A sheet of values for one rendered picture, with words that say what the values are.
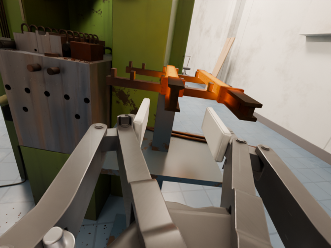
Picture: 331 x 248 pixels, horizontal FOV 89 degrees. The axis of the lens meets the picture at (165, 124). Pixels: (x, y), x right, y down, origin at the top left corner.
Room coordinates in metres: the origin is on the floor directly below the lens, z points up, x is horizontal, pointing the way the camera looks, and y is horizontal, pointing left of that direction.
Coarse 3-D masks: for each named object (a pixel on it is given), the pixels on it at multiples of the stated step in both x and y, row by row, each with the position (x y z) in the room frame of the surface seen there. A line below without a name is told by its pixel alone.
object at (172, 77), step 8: (168, 72) 0.47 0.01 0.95; (176, 72) 0.50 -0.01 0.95; (168, 80) 0.29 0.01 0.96; (176, 80) 0.31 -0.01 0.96; (184, 80) 0.35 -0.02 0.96; (168, 88) 0.34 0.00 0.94; (176, 88) 0.26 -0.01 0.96; (184, 88) 0.26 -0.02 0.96; (168, 96) 0.33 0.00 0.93; (176, 96) 0.26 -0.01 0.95; (168, 104) 0.28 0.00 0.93; (176, 104) 0.26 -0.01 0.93
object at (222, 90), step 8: (200, 72) 0.62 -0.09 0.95; (208, 80) 0.49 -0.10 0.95; (216, 80) 0.47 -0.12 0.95; (216, 88) 0.40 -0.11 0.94; (224, 88) 0.34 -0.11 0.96; (232, 88) 0.35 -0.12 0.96; (224, 96) 0.34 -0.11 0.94; (232, 96) 0.30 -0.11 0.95; (240, 96) 0.29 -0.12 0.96; (248, 96) 0.30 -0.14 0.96; (224, 104) 0.33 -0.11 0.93; (232, 104) 0.31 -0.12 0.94; (240, 104) 0.28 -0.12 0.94; (248, 104) 0.25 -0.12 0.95; (256, 104) 0.25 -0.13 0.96; (232, 112) 0.28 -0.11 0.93; (240, 112) 0.27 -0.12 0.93; (248, 112) 0.25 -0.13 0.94; (248, 120) 0.25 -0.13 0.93; (256, 120) 0.26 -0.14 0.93
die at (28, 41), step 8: (16, 32) 0.73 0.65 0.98; (24, 32) 0.73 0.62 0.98; (32, 32) 0.72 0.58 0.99; (48, 32) 0.72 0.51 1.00; (16, 40) 0.73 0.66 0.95; (24, 40) 0.73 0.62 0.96; (32, 40) 0.73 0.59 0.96; (40, 40) 0.72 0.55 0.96; (48, 40) 0.72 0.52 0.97; (56, 40) 0.72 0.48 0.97; (64, 40) 0.74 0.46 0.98; (72, 40) 0.80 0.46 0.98; (88, 40) 0.94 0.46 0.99; (96, 40) 1.02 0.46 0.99; (16, 48) 0.73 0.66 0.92; (24, 48) 0.73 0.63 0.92; (32, 48) 0.73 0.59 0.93; (40, 48) 0.72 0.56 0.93; (48, 48) 0.72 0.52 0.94; (56, 48) 0.72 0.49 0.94; (64, 56) 0.73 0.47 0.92
